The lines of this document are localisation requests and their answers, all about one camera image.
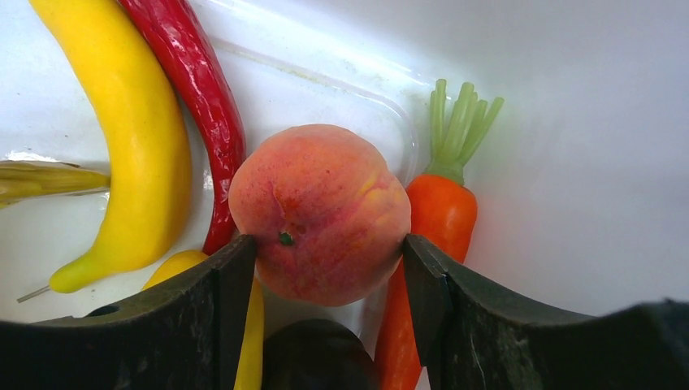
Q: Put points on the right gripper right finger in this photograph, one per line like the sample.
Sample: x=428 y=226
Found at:
x=473 y=333

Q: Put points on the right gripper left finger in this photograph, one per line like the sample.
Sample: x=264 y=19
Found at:
x=184 y=333

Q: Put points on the peach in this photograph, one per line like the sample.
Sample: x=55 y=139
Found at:
x=327 y=214

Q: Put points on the dark purple plum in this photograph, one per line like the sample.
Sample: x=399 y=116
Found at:
x=317 y=353

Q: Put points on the orange carrot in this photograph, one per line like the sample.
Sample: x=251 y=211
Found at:
x=443 y=210

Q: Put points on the yellow banana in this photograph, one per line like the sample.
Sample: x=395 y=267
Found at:
x=82 y=66

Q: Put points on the white plastic bin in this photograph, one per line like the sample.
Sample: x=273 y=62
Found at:
x=582 y=182

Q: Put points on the red chili pepper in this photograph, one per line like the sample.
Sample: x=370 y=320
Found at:
x=185 y=53

